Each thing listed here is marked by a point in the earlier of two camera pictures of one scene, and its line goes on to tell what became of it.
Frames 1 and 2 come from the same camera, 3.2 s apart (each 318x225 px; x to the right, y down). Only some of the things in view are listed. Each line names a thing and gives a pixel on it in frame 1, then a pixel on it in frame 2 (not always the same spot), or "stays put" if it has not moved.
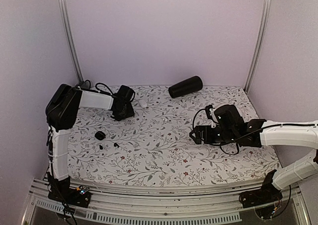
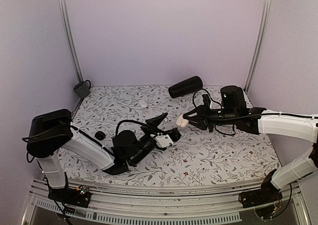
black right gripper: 199,129 → 202,125
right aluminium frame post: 263,38 stays put
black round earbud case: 100,135 stays put
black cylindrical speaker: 192,85 stays put
